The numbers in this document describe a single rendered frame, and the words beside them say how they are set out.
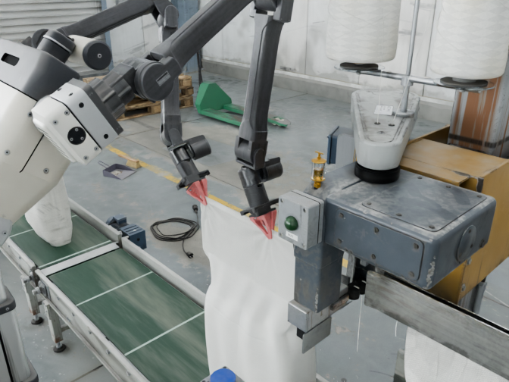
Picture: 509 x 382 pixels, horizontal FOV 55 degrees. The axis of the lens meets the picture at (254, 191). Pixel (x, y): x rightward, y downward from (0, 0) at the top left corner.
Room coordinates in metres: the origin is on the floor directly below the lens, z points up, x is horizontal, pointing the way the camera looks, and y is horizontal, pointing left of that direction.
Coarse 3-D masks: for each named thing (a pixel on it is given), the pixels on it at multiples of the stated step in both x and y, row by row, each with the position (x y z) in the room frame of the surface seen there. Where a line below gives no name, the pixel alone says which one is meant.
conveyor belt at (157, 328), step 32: (128, 256) 2.17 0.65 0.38; (64, 288) 1.89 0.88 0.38; (96, 288) 1.89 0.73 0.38; (128, 288) 1.89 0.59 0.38; (160, 288) 1.89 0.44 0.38; (96, 320) 1.66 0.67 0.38; (128, 320) 1.66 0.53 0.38; (160, 320) 1.66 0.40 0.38; (192, 320) 1.66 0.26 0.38; (128, 352) 1.47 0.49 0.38; (160, 352) 1.47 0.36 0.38; (192, 352) 1.47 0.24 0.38
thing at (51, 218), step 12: (60, 180) 2.34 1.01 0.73; (60, 192) 2.33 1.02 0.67; (36, 204) 2.27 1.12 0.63; (48, 204) 2.28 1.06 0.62; (60, 204) 2.33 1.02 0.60; (36, 216) 2.27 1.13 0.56; (48, 216) 2.28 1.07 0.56; (60, 216) 2.32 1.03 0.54; (36, 228) 2.30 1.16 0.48; (48, 228) 2.27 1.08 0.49; (60, 228) 2.31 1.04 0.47; (72, 228) 2.37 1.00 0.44; (48, 240) 2.27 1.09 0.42; (60, 240) 2.29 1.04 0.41
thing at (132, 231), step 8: (112, 216) 2.60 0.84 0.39; (120, 216) 2.54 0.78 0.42; (112, 224) 2.54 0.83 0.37; (120, 224) 2.50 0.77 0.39; (128, 224) 2.50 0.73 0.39; (136, 224) 2.49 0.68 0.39; (120, 232) 2.42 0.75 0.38; (128, 232) 2.40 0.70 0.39; (136, 232) 2.40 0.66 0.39; (144, 232) 2.42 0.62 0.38; (136, 240) 2.39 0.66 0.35; (144, 240) 2.42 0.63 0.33; (144, 248) 2.42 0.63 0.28
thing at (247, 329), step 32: (224, 224) 1.32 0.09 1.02; (224, 256) 1.32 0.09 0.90; (256, 256) 1.22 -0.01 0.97; (288, 256) 1.12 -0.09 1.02; (224, 288) 1.25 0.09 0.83; (256, 288) 1.20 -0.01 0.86; (288, 288) 1.12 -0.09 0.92; (224, 320) 1.20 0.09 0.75; (256, 320) 1.12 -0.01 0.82; (224, 352) 1.19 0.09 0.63; (256, 352) 1.10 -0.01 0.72; (288, 352) 1.05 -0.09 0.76
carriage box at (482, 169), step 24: (408, 144) 1.14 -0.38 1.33; (432, 144) 1.14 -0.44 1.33; (456, 168) 0.98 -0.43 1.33; (480, 168) 0.98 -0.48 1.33; (504, 168) 1.00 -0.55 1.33; (480, 192) 0.91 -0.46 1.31; (504, 192) 1.02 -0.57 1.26; (504, 216) 1.05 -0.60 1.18; (504, 240) 1.08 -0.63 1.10; (480, 264) 0.98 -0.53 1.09; (432, 288) 0.95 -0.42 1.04; (456, 288) 0.91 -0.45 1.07
